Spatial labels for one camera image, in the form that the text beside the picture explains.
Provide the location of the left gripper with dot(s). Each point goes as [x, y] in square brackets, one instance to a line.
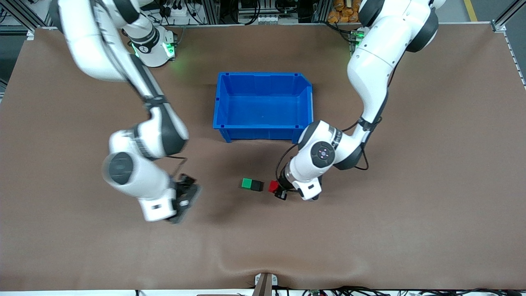
[283, 183]

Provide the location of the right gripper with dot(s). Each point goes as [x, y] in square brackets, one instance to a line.
[182, 190]

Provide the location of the small red cube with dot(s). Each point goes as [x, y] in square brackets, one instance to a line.
[273, 186]

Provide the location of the small green cube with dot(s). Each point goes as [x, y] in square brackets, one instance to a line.
[247, 183]

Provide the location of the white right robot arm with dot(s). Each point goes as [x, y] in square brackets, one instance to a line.
[90, 41]

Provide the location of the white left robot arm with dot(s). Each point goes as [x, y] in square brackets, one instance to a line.
[374, 61]

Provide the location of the small black cube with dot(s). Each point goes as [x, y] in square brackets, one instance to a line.
[257, 186]

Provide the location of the brown table mat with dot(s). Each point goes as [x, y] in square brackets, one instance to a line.
[287, 246]

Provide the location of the blue plastic storage bin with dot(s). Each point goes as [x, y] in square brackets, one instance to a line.
[263, 107]

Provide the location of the metal table edge clamp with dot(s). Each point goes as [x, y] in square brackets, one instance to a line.
[265, 283]

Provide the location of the white power strip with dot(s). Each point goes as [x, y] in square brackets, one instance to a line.
[181, 10]

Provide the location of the orange snack bags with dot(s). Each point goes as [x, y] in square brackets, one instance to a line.
[343, 11]

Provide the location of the aluminium frame post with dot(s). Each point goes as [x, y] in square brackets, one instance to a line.
[212, 11]
[320, 11]

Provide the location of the aluminium table edge rail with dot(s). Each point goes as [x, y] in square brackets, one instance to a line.
[515, 57]

